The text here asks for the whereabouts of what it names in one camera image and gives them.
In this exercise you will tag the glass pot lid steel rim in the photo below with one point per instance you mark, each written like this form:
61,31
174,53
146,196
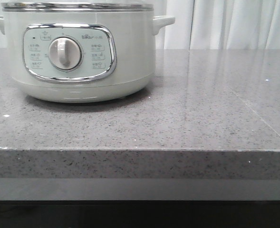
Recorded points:
74,7

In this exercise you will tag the pale green electric cooking pot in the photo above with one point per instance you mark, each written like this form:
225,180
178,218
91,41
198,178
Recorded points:
81,52

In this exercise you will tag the white pleated curtain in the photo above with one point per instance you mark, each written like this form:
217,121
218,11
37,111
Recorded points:
173,24

